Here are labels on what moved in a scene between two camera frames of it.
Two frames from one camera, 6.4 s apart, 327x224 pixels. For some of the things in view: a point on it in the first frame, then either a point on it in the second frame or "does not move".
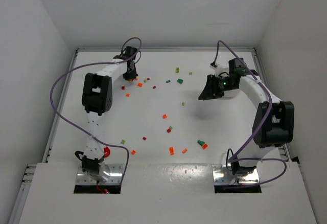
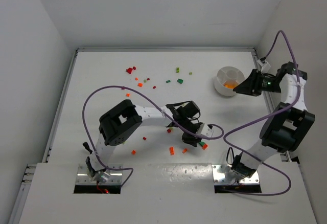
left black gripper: (130, 73) → (190, 137)
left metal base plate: (108, 174) does not move
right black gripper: (213, 86) → (254, 83)
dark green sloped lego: (180, 81) does not move
